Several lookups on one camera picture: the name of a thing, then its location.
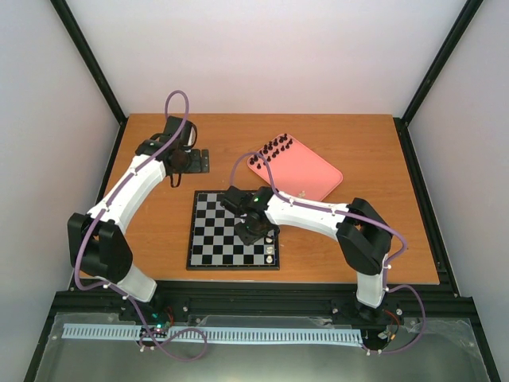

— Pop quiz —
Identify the light blue cable duct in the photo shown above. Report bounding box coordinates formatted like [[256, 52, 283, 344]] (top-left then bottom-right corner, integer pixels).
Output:
[[61, 323, 363, 347]]

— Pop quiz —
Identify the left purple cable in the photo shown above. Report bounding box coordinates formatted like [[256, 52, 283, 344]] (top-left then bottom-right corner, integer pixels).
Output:
[[74, 90, 208, 361]]

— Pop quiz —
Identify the right frame post black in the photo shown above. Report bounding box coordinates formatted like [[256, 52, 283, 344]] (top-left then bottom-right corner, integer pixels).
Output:
[[400, 0, 486, 125]]

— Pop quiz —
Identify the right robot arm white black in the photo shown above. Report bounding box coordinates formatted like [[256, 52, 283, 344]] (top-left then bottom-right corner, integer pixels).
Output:
[[220, 186, 394, 322]]

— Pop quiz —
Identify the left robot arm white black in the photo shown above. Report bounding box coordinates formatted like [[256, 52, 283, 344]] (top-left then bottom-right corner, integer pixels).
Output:
[[68, 116, 208, 321]]

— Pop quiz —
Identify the left frame post black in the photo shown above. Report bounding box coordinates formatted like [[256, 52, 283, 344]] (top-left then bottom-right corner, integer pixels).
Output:
[[49, 0, 129, 127]]

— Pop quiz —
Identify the black aluminium frame base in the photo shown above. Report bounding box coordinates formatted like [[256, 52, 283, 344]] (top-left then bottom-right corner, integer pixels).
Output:
[[25, 281, 500, 381]]

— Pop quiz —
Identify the pink plastic tray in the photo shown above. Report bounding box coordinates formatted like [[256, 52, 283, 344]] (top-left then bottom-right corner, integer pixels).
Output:
[[247, 133, 344, 201]]

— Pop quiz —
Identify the frame post black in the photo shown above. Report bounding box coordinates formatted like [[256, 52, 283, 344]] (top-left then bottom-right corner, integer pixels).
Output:
[[400, 0, 486, 125], [49, 0, 129, 127]]

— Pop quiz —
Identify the black and silver chessboard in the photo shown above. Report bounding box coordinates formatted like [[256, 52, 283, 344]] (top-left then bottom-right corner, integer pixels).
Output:
[[186, 190, 280, 271]]

